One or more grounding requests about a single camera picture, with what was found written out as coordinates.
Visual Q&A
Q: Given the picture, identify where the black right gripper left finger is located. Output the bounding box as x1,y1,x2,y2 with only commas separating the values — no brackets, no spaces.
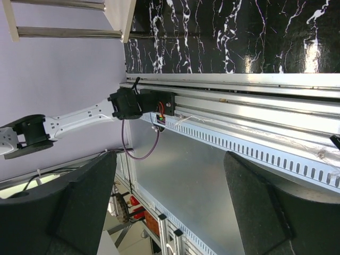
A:
1,151,117,254

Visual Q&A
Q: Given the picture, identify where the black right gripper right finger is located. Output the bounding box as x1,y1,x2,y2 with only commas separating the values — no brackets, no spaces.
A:
224,151,339,254

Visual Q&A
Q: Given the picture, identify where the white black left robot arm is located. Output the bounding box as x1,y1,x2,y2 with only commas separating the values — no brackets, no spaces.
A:
1,88,142,159

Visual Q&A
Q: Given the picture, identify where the white two-tier shelf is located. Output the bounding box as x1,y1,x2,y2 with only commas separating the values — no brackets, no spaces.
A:
1,1,137,43

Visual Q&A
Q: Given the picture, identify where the aluminium rail frame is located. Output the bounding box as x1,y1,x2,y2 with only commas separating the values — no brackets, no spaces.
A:
122,74,339,254

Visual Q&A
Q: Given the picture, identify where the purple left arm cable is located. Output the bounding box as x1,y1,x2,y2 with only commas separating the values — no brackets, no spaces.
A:
121,119,160,160

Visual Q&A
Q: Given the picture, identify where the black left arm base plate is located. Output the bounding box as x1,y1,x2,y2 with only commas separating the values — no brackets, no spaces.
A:
138,89,175,116

